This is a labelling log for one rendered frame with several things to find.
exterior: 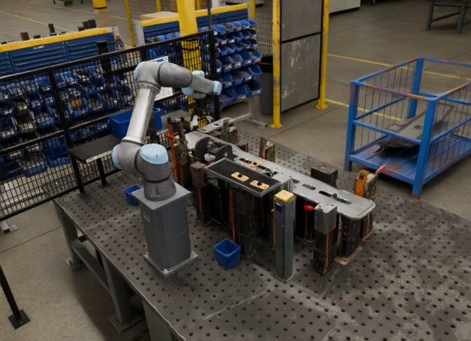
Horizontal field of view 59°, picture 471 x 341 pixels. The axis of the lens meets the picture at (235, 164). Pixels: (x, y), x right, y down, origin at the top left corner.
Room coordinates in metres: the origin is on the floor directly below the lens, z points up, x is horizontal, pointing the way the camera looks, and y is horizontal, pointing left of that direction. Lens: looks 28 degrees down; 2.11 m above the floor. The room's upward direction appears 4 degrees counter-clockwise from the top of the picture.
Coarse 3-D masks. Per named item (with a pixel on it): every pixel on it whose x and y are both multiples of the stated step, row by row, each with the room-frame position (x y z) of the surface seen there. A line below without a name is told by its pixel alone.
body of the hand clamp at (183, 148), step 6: (180, 144) 2.31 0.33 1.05; (186, 144) 2.31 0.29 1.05; (180, 150) 2.27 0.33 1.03; (186, 150) 2.30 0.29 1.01; (180, 156) 2.27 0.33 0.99; (186, 156) 2.30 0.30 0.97; (180, 162) 2.27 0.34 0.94; (186, 162) 2.30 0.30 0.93; (180, 168) 2.29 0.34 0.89; (186, 168) 2.30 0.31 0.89; (180, 174) 2.30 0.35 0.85; (186, 174) 2.30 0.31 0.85; (180, 180) 2.30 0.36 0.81; (186, 180) 2.29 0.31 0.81; (186, 186) 2.28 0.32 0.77; (192, 192) 2.31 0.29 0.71
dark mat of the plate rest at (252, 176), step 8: (224, 160) 1.85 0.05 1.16; (208, 168) 1.77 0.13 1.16; (216, 168) 1.77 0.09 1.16; (224, 168) 1.76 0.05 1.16; (232, 168) 1.76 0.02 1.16; (240, 168) 1.75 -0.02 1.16; (232, 176) 1.68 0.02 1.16; (248, 176) 1.67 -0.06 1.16; (256, 176) 1.66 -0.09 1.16; (264, 176) 1.66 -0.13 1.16; (248, 184) 1.60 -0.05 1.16; (272, 184) 1.59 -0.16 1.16
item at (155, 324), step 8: (144, 304) 1.67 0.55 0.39; (152, 312) 1.61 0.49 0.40; (152, 320) 1.63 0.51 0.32; (160, 320) 1.55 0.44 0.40; (152, 328) 1.65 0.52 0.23; (160, 328) 1.56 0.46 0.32; (168, 328) 1.48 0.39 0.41; (152, 336) 1.66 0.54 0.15; (160, 336) 1.58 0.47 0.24; (168, 336) 1.49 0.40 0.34
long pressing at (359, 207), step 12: (192, 132) 2.60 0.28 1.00; (192, 144) 2.41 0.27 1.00; (240, 156) 2.20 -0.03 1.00; (252, 156) 2.19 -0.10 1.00; (252, 168) 2.04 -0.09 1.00; (300, 180) 1.88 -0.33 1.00; (312, 180) 1.87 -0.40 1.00; (300, 192) 1.76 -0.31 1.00; (312, 192) 1.75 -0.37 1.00; (336, 192) 1.74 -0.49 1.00; (348, 192) 1.74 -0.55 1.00; (348, 204) 1.62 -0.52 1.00; (360, 204) 1.62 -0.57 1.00; (372, 204) 1.62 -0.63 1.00; (348, 216) 1.53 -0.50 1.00; (360, 216) 1.53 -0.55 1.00
